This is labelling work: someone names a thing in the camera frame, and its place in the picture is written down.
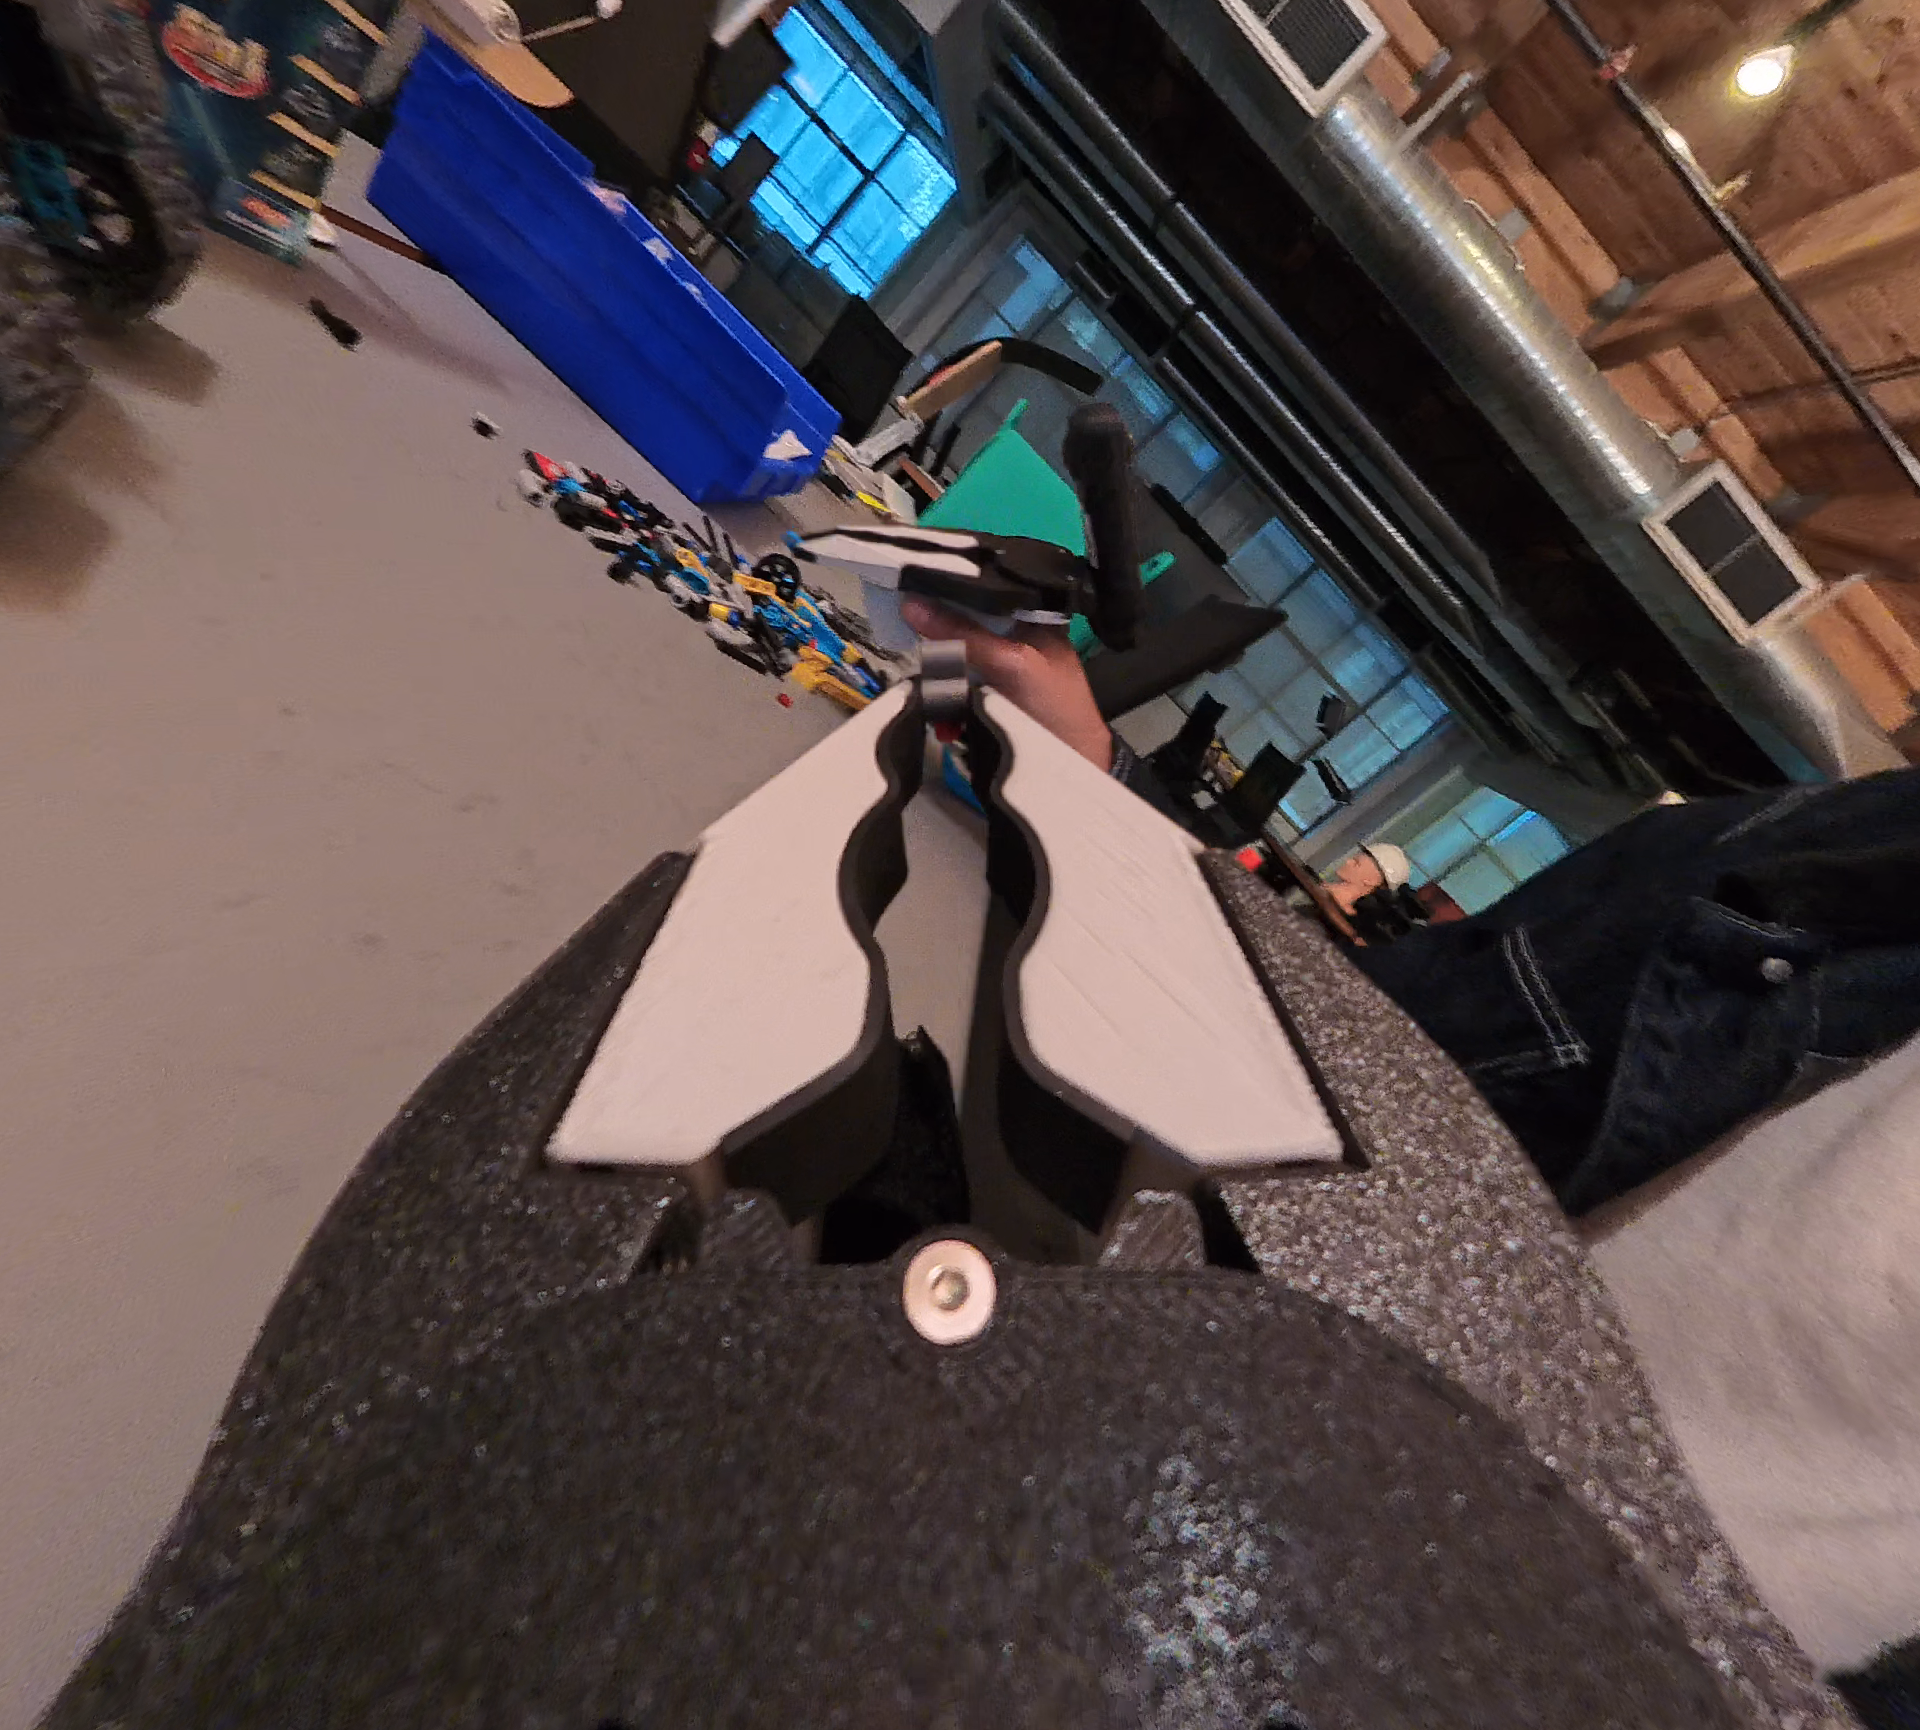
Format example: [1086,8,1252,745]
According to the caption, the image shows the clear plastic bags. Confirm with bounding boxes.
[592,177,714,292]

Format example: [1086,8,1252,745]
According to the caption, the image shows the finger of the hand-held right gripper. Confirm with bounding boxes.
[785,524,1002,571]
[893,556,1056,638]

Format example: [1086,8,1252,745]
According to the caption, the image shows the pile of toy building pieces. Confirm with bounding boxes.
[515,447,910,716]

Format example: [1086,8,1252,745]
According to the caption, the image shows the black angled panel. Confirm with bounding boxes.
[1079,603,1291,720]

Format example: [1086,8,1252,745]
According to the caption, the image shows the large grid window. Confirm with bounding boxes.
[703,0,961,301]

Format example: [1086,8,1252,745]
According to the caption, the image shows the building robot kit booklet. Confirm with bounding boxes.
[59,0,414,263]

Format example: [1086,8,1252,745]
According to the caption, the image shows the person's white shirt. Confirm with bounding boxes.
[1573,1055,1920,1681]

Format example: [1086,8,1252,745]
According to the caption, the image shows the blue grey tracked toy robot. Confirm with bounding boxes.
[0,0,210,480]

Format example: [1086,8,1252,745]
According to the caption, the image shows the silver ventilation duct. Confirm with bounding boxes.
[1033,0,1848,772]

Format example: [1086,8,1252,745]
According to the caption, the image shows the blue plastic bin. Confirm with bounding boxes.
[364,26,846,510]

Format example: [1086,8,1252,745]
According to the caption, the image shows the person's right hand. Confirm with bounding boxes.
[899,603,1123,777]

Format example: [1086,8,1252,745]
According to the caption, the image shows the person's right forearm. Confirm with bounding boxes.
[1110,733,1224,855]

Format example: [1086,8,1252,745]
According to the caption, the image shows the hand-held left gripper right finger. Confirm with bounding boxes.
[971,689,1344,1239]

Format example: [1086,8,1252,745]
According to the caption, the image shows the grey desk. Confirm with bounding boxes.
[0,132,992,1730]

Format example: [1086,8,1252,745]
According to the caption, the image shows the person's dark denim jacket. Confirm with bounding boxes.
[1342,771,1920,1218]

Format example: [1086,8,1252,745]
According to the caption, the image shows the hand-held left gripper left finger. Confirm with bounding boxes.
[544,681,923,1227]

